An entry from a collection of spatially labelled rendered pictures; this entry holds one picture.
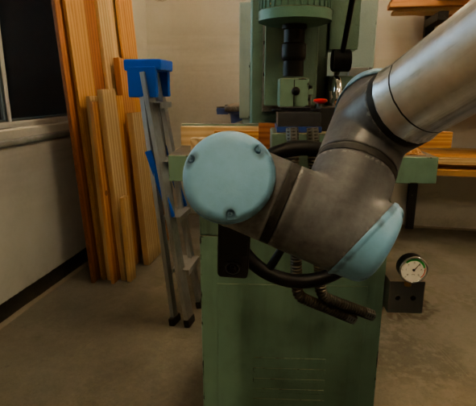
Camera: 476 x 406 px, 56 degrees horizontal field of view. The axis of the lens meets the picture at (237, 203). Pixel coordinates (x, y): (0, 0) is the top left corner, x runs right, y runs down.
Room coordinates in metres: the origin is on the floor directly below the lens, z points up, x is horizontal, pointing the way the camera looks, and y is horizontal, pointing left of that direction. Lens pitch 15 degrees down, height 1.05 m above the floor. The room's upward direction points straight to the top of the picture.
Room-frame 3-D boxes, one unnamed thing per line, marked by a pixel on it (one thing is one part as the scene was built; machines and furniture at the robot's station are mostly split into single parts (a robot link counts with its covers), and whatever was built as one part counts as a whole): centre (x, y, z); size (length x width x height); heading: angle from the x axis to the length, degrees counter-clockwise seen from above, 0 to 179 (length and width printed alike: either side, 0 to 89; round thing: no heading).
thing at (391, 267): (0.99, -0.39, 0.58); 0.12 x 0.08 x 0.08; 177
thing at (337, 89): (1.27, -0.27, 1.02); 0.12 x 0.03 x 0.12; 177
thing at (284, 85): (1.16, -0.14, 1.03); 0.14 x 0.07 x 0.09; 177
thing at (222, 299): (1.26, -0.14, 0.36); 0.58 x 0.45 x 0.71; 177
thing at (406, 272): (0.92, -0.39, 0.65); 0.06 x 0.04 x 0.08; 87
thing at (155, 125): (1.93, 0.32, 0.58); 0.27 x 0.25 x 1.16; 80
